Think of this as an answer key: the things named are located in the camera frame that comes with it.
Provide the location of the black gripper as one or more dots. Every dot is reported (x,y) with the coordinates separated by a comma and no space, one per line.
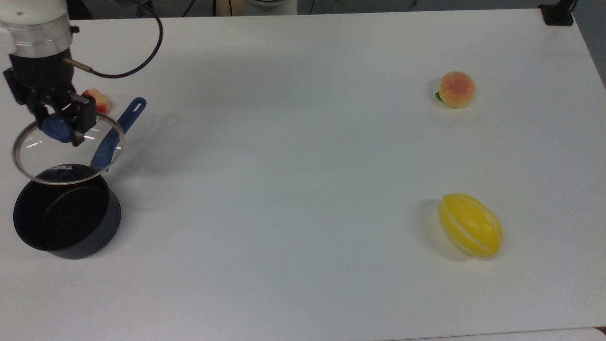
(42,76)

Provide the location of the glass lid with blue knob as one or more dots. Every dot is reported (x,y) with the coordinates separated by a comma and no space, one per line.
(33,161)

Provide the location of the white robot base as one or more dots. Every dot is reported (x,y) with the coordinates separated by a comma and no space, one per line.
(270,6)

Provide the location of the red toy strawberry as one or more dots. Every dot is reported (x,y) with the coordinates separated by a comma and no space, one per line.
(100,100)

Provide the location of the toy peach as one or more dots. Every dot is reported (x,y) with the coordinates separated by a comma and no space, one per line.
(456,89)

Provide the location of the yellow striped toy melon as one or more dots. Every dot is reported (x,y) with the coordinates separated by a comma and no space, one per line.
(471,225)

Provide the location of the black clamp mount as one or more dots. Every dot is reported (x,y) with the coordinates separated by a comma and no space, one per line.
(557,15)

